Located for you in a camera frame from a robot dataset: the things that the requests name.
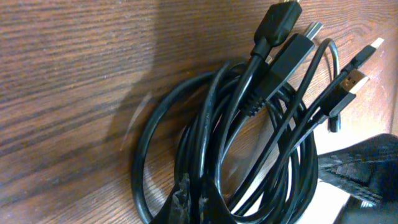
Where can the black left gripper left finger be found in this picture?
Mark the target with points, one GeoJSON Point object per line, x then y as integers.
{"type": "Point", "coordinates": [203, 206]}

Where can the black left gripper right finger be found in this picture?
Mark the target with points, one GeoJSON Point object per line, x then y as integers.
{"type": "Point", "coordinates": [366, 170]}

